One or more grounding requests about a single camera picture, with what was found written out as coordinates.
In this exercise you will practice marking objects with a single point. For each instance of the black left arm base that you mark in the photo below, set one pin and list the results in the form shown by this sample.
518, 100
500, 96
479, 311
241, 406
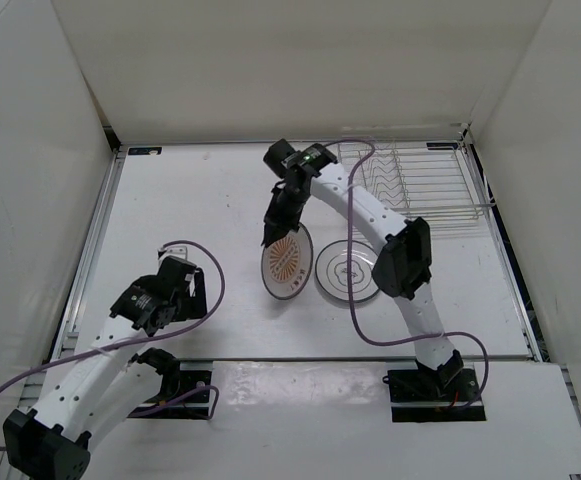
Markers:
191, 376

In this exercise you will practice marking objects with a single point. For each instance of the blue label sticker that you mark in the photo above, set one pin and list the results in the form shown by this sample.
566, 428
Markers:
144, 151

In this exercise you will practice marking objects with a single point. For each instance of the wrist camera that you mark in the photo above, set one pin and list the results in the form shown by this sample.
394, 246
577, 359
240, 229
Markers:
277, 156
177, 250

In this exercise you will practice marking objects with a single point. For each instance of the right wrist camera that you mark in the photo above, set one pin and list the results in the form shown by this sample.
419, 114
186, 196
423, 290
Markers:
277, 156

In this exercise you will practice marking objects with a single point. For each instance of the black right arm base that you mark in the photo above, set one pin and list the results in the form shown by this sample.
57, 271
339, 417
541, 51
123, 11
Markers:
413, 401

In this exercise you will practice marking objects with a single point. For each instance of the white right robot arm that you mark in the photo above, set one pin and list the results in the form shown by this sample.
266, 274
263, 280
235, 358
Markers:
403, 247

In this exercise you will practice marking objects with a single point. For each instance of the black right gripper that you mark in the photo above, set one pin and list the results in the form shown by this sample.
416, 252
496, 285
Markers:
272, 217

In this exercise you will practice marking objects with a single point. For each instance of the glass plate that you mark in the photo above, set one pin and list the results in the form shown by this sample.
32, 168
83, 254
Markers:
332, 271

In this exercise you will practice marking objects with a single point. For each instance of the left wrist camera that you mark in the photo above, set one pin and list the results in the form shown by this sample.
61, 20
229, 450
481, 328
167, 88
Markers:
177, 250

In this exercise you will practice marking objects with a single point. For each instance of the wire dish rack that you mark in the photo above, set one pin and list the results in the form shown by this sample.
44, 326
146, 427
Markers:
436, 180

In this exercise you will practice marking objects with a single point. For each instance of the orange sunburst plate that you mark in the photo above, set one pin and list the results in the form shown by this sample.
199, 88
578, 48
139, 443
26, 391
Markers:
287, 264

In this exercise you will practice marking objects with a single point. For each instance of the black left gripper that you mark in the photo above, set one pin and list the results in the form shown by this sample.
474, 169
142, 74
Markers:
197, 307

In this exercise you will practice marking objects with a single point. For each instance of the aluminium table rail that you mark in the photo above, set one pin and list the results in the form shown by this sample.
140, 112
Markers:
67, 334

